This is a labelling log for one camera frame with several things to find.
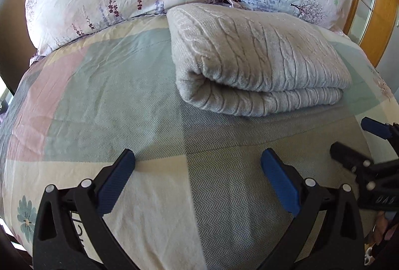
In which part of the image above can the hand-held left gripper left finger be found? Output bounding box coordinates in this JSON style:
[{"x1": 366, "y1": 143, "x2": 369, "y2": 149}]
[{"x1": 33, "y1": 148, "x2": 147, "y2": 270}]

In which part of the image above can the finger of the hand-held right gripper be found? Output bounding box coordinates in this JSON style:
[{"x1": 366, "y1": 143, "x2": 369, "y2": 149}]
[
  {"x1": 361, "y1": 117, "x2": 399, "y2": 140},
  {"x1": 330, "y1": 141, "x2": 399, "y2": 192}
]

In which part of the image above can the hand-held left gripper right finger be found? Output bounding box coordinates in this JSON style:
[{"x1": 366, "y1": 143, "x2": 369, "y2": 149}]
[{"x1": 260, "y1": 148, "x2": 365, "y2": 270}]

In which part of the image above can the grey cable-knit sweater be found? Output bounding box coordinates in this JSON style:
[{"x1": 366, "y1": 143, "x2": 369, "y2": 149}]
[{"x1": 167, "y1": 2, "x2": 353, "y2": 117}]

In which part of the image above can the pastel patchwork bed sheet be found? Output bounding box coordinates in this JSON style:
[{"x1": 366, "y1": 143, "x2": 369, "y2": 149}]
[{"x1": 0, "y1": 12, "x2": 399, "y2": 270}]

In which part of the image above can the wooden glass-door cabinet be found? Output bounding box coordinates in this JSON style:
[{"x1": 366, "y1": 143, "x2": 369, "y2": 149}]
[{"x1": 342, "y1": 0, "x2": 399, "y2": 68}]

